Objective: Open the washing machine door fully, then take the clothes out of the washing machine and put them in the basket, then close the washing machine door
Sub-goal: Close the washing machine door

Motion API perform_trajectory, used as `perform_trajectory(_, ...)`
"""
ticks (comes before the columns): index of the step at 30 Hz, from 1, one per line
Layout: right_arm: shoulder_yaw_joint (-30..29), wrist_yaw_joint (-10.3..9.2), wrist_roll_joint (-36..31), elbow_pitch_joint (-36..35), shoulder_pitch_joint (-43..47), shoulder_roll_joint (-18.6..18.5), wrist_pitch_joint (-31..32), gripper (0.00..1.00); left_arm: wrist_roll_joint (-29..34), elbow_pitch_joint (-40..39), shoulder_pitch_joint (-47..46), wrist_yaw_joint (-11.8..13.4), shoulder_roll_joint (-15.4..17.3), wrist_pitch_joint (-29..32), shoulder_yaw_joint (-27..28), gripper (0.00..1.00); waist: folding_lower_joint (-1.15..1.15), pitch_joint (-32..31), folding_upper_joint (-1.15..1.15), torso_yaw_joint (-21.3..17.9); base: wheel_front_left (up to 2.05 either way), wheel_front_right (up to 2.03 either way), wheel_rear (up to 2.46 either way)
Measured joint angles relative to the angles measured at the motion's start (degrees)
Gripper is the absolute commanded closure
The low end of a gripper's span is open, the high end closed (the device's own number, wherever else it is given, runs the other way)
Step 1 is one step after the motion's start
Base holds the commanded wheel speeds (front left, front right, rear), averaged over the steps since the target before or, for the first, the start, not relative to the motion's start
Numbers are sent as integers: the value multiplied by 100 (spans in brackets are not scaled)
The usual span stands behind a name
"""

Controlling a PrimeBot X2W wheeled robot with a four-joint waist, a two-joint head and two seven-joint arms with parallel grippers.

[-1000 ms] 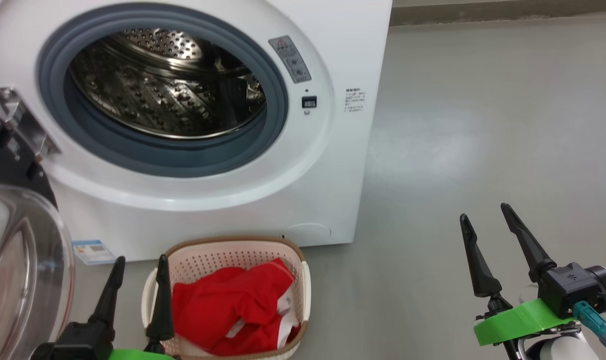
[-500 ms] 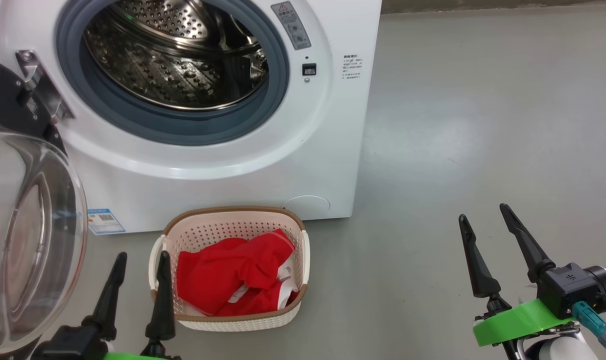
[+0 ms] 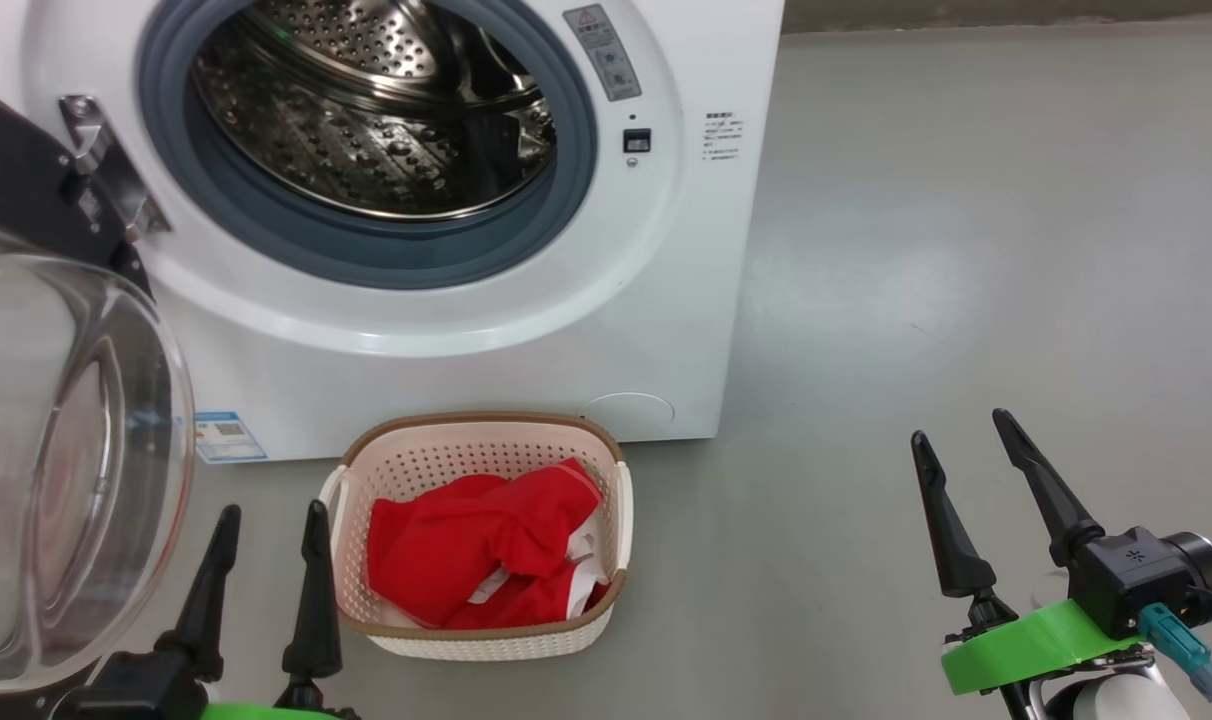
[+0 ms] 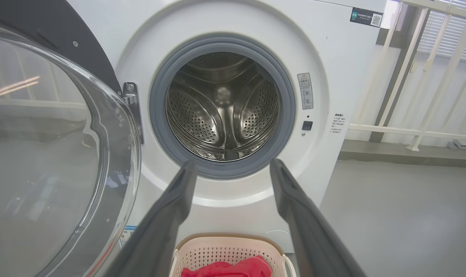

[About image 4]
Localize white front-load washing machine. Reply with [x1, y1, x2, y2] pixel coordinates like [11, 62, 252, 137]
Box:
[66, 0, 387, 254]

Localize red and white garment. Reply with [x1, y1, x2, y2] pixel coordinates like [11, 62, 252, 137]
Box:
[180, 255, 273, 277]

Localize cream perforated laundry basket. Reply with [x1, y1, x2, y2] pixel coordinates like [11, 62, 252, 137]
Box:
[168, 233, 297, 277]

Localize round white filter cover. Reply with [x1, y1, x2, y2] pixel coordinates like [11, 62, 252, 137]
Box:
[261, 230, 292, 252]

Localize grey rubber door gasket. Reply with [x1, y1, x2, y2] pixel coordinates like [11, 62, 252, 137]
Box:
[149, 37, 296, 180]

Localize white window blinds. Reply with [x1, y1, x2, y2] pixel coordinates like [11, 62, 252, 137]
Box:
[417, 0, 466, 63]

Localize blue energy label sticker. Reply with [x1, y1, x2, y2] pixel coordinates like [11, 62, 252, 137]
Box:
[119, 225, 137, 249]

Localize dark round washer door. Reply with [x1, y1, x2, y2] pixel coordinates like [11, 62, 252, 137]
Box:
[0, 0, 142, 277]

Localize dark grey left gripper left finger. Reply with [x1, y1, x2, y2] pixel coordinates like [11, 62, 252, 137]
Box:
[103, 160, 198, 277]

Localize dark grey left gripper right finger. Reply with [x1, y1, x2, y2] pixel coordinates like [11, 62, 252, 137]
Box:
[269, 158, 367, 277]

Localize metal door hinge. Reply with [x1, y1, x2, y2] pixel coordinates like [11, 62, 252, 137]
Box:
[122, 82, 144, 145]

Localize grey warning sticker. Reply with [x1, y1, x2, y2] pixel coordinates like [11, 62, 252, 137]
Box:
[297, 72, 314, 110]

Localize steel perforated washer drum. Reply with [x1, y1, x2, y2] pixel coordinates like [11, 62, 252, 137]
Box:
[166, 52, 280, 162]

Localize white metal railing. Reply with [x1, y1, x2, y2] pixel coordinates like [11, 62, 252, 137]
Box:
[348, 0, 466, 152]

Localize black QR code sticker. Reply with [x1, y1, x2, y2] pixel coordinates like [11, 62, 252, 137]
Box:
[350, 7, 383, 28]

